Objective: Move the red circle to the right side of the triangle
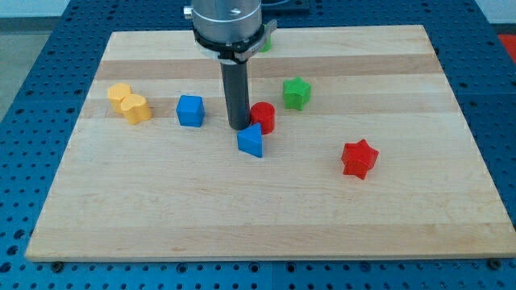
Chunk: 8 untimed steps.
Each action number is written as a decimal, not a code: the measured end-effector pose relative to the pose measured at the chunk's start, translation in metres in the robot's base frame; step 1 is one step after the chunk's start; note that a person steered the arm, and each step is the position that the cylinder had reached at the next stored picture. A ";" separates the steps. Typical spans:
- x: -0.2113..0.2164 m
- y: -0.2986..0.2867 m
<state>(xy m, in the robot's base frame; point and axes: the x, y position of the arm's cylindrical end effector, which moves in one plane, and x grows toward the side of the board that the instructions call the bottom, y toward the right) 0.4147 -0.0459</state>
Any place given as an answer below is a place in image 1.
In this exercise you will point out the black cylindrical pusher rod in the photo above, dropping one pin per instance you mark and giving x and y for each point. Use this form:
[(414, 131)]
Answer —
[(235, 85)]

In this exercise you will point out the blue triangle block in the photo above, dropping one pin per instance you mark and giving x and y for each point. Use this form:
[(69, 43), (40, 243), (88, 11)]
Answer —
[(250, 140)]

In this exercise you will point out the green star block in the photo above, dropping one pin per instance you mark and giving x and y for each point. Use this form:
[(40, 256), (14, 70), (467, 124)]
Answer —
[(296, 93)]

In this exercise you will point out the red star block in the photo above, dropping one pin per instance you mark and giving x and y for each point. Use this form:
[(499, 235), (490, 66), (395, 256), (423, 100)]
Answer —
[(358, 158)]

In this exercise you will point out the blue cube block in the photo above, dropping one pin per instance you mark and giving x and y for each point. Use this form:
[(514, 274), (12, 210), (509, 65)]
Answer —
[(190, 111)]

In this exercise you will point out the yellow hexagon block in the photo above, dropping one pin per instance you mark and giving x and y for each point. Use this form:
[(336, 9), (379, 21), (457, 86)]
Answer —
[(117, 93)]

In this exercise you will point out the yellow heart block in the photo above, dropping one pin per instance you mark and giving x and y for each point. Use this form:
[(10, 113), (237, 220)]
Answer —
[(135, 109)]

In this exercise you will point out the green block behind arm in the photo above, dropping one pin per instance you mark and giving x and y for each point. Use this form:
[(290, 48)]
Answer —
[(266, 45)]

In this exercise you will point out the wooden board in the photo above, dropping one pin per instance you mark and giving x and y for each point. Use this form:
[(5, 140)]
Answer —
[(159, 191)]

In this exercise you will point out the red cylinder block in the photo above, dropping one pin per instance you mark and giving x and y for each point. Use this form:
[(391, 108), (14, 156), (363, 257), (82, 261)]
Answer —
[(264, 113)]

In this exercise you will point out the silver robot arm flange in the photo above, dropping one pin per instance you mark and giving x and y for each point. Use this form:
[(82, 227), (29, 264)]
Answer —
[(229, 31)]

